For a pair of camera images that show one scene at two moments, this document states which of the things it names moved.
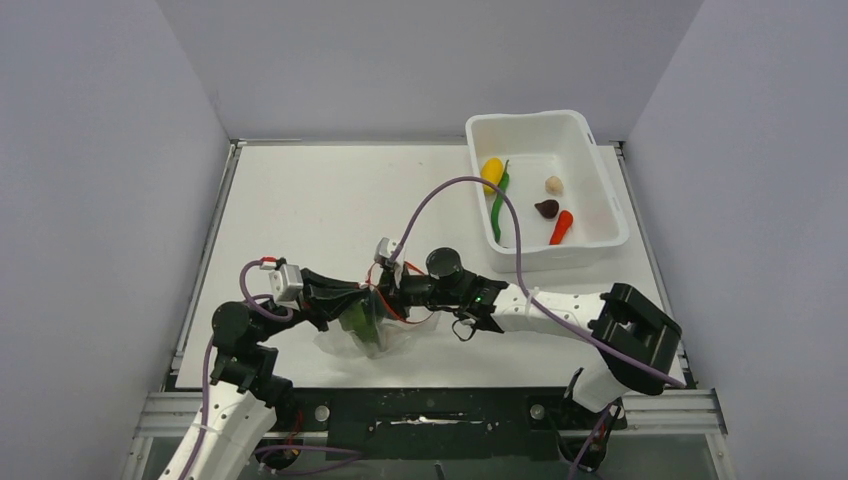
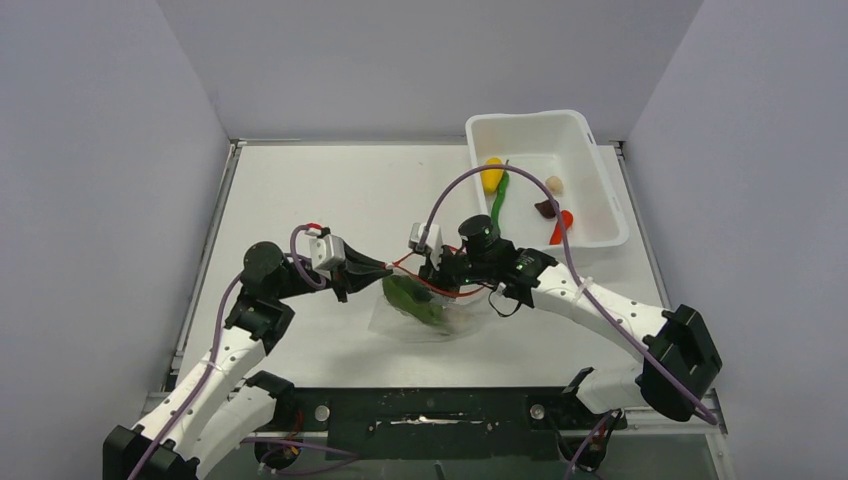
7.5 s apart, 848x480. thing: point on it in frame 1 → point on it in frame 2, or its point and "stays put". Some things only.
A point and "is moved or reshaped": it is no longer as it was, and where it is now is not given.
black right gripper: x=394 y=287 → x=435 y=274
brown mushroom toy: x=548 y=208 stays put
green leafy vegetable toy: x=361 y=318 is moved or reshaped
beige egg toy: x=554 y=185 stays put
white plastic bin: x=550 y=165 stays put
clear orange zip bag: x=366 y=329 is moved or reshaped
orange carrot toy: x=564 y=222 stays put
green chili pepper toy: x=496 y=211 stays put
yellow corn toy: x=492 y=170 stays put
